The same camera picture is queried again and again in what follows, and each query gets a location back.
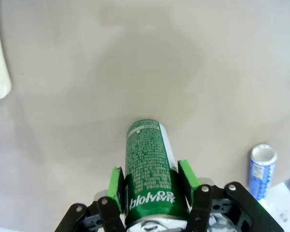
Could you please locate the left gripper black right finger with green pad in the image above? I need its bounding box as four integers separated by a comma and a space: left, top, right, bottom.
177, 159, 285, 232

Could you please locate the blue Pocari Sweat can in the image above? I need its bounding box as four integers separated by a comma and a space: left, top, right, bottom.
248, 144, 278, 201

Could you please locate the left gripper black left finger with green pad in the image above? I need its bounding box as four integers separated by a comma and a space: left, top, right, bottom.
54, 166, 126, 232

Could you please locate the green cider can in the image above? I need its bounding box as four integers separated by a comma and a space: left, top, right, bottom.
124, 118, 193, 232

